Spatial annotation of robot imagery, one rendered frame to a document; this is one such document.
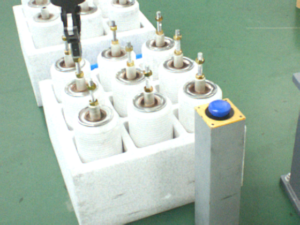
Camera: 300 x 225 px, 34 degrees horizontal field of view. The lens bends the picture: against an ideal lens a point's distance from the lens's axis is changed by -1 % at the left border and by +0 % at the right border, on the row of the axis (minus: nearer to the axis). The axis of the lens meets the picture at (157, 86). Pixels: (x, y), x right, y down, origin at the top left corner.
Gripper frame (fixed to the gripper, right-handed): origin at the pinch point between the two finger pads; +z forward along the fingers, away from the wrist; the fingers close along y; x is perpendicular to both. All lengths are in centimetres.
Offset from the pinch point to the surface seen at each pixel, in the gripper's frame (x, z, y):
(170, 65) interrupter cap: 20.8, 10.0, -6.0
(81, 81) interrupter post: 0.1, 7.7, 1.0
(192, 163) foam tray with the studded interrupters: 22.4, 23.3, 14.1
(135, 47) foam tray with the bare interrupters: 13.9, 21.9, -39.4
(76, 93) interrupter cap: -1.2, 9.8, 2.5
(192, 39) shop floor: 36, 35, -67
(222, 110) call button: 26.1, 2.3, 24.7
